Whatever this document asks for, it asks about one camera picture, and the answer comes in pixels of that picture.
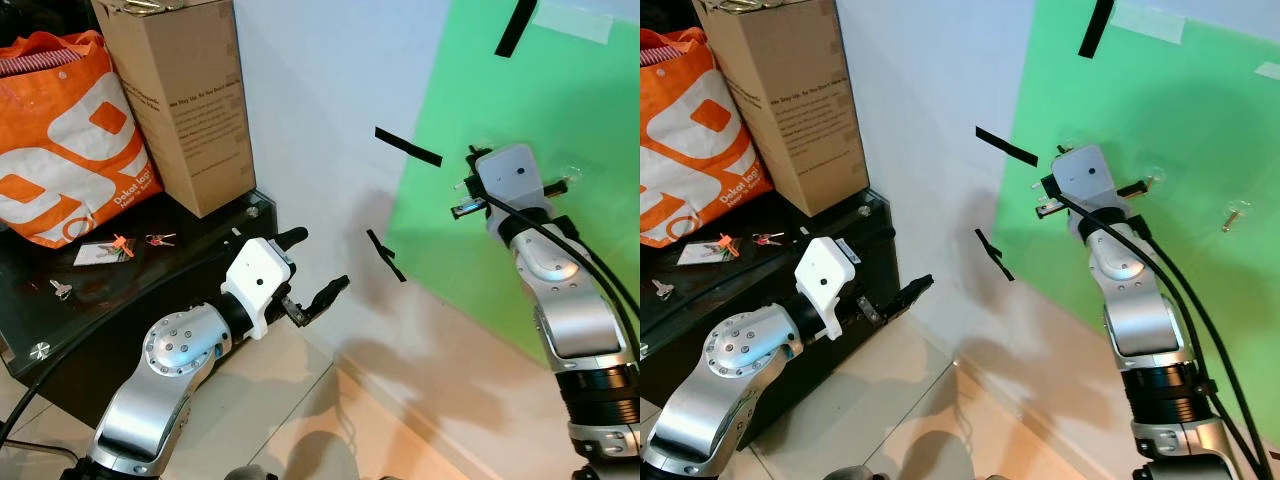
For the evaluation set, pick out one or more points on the clear adhesive wall hook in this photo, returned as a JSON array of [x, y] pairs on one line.
[[1155, 175], [573, 172]]

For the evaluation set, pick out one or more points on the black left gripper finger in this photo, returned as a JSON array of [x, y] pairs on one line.
[[292, 238], [912, 290], [330, 293]]

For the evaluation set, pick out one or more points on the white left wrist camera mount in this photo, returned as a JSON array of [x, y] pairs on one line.
[[258, 285], [825, 285]]

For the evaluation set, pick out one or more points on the black tape strip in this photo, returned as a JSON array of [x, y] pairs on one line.
[[385, 255], [1095, 30], [410, 147], [515, 30], [1005, 145], [993, 253]]

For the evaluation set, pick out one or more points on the white paper card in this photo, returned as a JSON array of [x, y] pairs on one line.
[[90, 255], [695, 254]]

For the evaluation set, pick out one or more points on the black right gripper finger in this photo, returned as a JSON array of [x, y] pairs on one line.
[[558, 186], [467, 209], [1134, 188], [1048, 207]]

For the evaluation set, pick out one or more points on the brass wall hook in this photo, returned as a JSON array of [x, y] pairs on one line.
[[1235, 215]]

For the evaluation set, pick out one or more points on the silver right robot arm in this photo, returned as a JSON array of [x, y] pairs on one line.
[[575, 310], [1140, 310]]

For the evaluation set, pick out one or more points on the black glass top table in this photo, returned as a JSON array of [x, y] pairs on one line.
[[130, 300], [700, 310]]

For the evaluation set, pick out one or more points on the plain silver key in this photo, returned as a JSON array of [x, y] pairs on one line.
[[62, 290], [662, 289]]

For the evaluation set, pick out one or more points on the orange white shopping bag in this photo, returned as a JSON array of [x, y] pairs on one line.
[[690, 150], [60, 150]]

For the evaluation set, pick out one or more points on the pale masking tape piece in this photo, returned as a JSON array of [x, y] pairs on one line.
[[1150, 20], [575, 22]]

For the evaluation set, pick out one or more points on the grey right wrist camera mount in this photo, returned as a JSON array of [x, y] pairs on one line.
[[1085, 180], [515, 175]]

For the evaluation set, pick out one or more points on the key with red head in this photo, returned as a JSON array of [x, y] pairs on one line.
[[158, 239], [765, 239]]

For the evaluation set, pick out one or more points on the green wall sheet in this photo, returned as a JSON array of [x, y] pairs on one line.
[[580, 90], [1180, 110]]

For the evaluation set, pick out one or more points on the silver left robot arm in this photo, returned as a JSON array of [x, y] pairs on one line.
[[150, 400], [720, 400]]

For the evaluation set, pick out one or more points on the tall printed cardboard box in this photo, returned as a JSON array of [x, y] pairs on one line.
[[800, 110], [190, 110]]

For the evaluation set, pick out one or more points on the key with orange tag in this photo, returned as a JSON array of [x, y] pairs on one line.
[[120, 245], [727, 246]]

